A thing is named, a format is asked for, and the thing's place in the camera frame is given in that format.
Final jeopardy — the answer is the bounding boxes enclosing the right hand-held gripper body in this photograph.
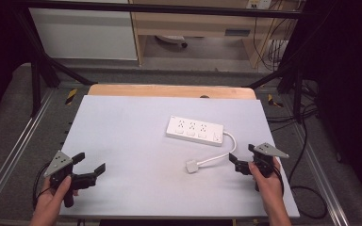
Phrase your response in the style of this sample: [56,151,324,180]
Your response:
[248,142,290,192]

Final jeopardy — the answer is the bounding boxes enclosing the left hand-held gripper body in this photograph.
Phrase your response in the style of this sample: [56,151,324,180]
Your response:
[43,150,83,209]

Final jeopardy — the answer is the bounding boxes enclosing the person's left hand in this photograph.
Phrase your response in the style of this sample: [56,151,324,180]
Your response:
[35,175,80,218]

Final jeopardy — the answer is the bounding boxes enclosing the person's right hand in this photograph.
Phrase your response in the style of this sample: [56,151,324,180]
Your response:
[248,157,285,209]

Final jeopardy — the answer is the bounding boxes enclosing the white power plug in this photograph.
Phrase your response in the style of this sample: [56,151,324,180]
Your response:
[185,159,200,174]

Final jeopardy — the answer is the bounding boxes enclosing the light grey table mat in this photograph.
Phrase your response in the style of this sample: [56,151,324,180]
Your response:
[58,94,301,219]

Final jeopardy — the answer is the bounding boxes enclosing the white power strip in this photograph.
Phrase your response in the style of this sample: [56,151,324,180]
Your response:
[165,115,225,148]

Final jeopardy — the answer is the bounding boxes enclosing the black metal stand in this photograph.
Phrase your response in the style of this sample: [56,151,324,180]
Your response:
[13,8,99,119]
[247,59,307,124]

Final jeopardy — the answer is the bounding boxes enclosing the wooden table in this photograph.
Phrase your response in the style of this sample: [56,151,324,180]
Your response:
[87,83,257,101]

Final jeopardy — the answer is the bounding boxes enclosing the white cabinet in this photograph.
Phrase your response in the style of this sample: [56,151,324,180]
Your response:
[28,7,139,61]

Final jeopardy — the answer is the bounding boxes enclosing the chair caster base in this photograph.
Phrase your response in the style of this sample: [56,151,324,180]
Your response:
[155,34,189,49]

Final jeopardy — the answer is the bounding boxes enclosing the wooden desk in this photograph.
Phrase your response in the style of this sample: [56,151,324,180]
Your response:
[127,0,300,70]

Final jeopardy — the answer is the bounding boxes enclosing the white power strip cable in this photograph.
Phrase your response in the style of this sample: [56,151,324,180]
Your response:
[197,131,238,167]

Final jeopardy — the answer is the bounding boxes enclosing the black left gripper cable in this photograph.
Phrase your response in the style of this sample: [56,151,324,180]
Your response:
[31,162,52,211]

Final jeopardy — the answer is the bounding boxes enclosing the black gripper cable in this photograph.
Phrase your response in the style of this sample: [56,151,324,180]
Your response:
[272,121,329,220]
[31,162,52,211]

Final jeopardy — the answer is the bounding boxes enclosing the black floor cables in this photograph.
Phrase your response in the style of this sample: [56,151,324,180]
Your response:
[265,79,320,133]

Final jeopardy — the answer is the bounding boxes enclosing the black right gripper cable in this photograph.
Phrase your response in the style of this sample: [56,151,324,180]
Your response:
[272,121,329,220]

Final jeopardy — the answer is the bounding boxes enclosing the aluminium rail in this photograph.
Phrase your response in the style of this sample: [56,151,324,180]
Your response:
[0,89,57,218]
[290,123,351,226]

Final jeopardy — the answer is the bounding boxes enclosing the hanging black cables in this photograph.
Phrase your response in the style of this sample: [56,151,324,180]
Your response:
[253,0,300,73]

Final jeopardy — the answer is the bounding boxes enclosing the white wall socket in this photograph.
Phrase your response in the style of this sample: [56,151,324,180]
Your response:
[245,0,273,10]

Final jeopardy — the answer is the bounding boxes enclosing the black metal frame bar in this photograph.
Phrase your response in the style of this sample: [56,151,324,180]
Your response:
[18,1,304,20]

